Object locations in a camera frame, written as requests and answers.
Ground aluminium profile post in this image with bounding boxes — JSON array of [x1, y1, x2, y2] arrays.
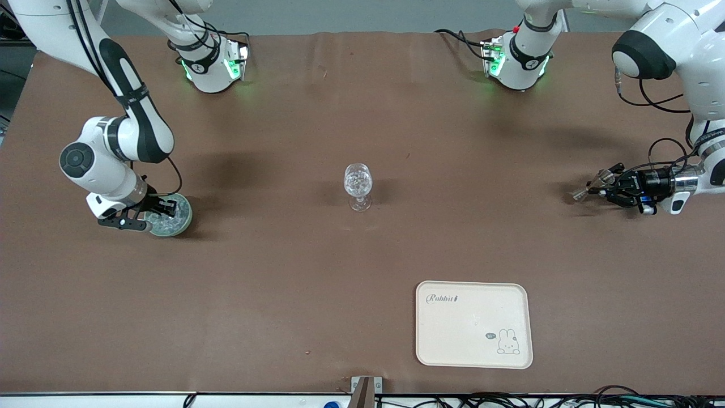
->
[[351, 377, 374, 408]]

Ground cream rabbit print tray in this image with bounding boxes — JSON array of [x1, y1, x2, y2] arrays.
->
[[415, 280, 534, 370]]

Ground clear wine glass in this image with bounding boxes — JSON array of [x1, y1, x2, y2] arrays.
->
[[343, 163, 374, 213]]

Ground black left arm base cable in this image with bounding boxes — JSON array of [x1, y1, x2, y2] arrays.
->
[[435, 28, 489, 60]]

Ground brown table cover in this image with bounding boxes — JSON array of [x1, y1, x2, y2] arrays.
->
[[0, 31, 725, 396]]

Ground black arm base cable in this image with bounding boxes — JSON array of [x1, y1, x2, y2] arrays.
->
[[170, 0, 251, 49], [435, 28, 489, 60]]

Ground black right arm base cable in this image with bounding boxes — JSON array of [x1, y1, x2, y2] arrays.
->
[[170, 0, 251, 49]]

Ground grey metal bracket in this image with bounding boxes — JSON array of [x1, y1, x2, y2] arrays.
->
[[350, 376, 383, 396]]

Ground green bowl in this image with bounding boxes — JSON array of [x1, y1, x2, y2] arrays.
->
[[142, 193, 193, 237]]

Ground white table edge rail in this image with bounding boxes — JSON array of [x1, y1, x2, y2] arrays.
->
[[0, 391, 725, 408]]

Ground clear ice cubes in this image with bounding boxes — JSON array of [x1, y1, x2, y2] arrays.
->
[[148, 195, 190, 233]]

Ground black cable bundle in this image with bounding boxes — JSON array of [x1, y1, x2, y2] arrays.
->
[[377, 385, 725, 408]]

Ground steel jigger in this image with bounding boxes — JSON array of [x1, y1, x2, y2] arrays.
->
[[572, 170, 617, 202]]

